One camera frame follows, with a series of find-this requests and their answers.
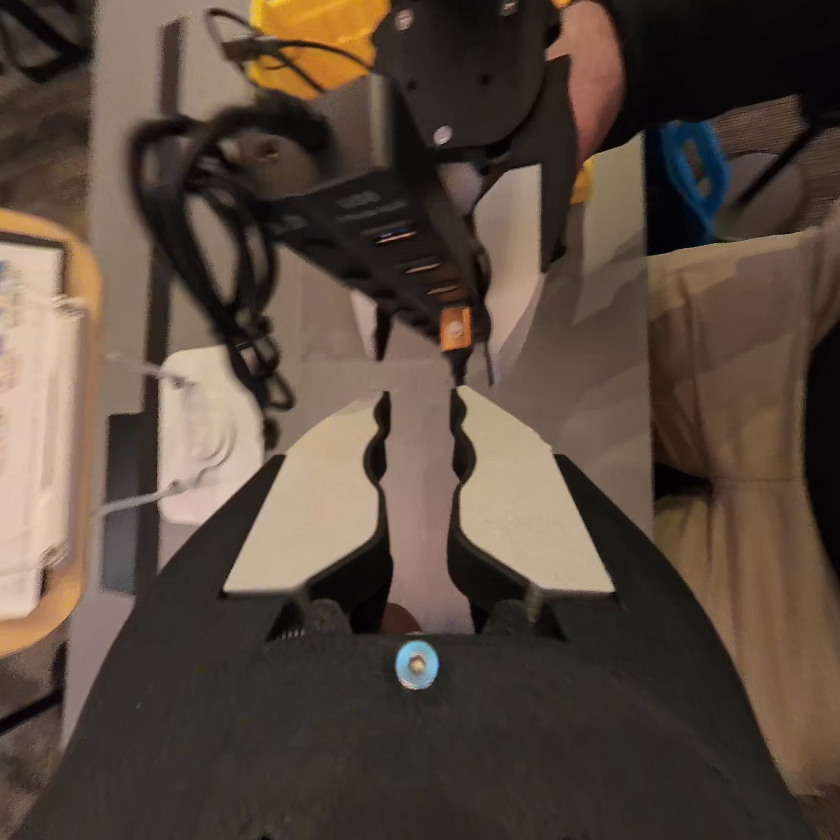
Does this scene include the black office chair base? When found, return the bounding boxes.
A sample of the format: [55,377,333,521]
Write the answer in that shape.
[718,98,840,227]

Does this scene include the printed instruction sheet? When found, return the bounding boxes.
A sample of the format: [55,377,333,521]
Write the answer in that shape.
[0,236,88,619]

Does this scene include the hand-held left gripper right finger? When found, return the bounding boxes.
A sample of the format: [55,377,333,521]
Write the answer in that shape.
[448,385,618,601]

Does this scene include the blue plastic object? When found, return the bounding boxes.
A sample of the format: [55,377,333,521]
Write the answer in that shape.
[661,121,731,240]

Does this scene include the black usb hub board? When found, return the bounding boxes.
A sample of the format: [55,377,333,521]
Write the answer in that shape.
[266,169,493,345]

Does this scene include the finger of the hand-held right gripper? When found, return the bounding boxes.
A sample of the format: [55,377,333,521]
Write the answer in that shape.
[438,157,503,217]

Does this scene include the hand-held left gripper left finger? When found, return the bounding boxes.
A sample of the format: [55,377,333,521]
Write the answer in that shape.
[222,390,392,599]

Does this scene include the person's right hand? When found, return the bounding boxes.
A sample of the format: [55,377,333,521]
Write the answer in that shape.
[546,3,626,175]

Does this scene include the orange usb plug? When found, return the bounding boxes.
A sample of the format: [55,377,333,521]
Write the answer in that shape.
[438,304,475,361]

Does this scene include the person's beige pants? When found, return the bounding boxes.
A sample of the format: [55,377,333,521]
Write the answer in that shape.
[646,210,840,798]

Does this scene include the wooden display board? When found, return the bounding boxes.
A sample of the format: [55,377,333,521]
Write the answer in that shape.
[0,209,105,657]

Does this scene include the person's right forearm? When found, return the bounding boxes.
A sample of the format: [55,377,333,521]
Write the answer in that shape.
[600,0,840,142]

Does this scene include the black cable bundle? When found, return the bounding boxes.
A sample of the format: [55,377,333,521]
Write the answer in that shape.
[130,7,368,450]

